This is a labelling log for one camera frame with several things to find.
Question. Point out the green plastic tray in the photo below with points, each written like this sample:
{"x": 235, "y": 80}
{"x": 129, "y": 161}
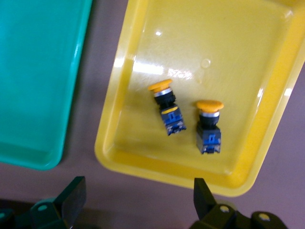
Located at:
{"x": 35, "y": 83}

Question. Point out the yellow mushroom push button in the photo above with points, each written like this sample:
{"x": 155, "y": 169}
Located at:
{"x": 208, "y": 133}
{"x": 170, "y": 114}

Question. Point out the yellow plastic tray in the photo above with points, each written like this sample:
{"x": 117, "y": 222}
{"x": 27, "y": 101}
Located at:
{"x": 214, "y": 47}

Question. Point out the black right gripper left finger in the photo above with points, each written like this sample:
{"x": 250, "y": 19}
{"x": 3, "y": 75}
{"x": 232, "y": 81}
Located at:
{"x": 72, "y": 200}

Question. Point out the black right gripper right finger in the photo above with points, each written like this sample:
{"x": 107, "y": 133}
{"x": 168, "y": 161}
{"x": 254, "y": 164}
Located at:
{"x": 202, "y": 200}

